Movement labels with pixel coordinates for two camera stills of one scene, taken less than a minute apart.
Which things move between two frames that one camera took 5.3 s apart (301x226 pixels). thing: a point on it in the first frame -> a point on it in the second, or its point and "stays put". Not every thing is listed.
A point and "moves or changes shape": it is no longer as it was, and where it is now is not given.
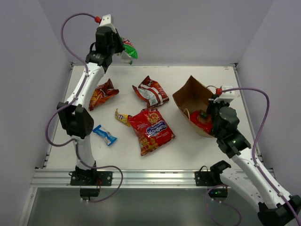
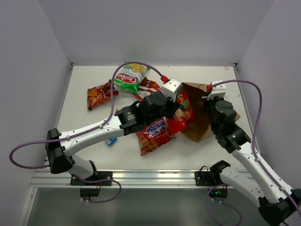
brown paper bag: (193, 96) moves or changes shape
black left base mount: (89, 178) stays put
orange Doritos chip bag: (102, 92) stays put
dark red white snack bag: (151, 92) stays put
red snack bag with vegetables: (202, 119) -> (178, 123)
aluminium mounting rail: (61, 178) stays put
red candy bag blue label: (151, 129) stays put
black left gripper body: (118, 41) -> (173, 106)
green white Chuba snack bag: (130, 52) -> (129, 76)
